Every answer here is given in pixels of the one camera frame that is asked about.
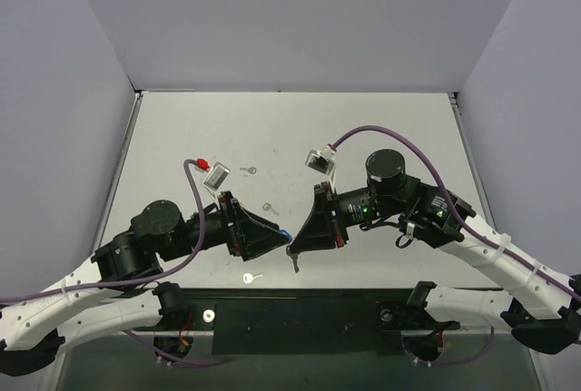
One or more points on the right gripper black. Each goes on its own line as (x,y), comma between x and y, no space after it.
(330,215)

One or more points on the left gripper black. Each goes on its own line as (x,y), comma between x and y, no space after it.
(232,226)

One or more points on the blue key tag with keys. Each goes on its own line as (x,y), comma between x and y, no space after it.
(293,256)

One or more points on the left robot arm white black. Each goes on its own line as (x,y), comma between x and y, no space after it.
(85,304)

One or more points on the silver key centre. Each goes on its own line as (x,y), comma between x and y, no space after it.
(267,207)

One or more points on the silver key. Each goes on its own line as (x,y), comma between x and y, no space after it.
(267,207)
(251,170)

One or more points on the white head key front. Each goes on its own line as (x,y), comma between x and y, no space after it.
(248,277)

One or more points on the silver key far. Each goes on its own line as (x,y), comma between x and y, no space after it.
(251,170)

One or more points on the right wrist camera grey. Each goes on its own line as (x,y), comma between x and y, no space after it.
(323,161)

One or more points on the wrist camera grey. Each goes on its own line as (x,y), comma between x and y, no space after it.
(323,161)
(216,176)

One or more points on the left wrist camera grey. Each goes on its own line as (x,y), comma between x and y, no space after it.
(216,176)

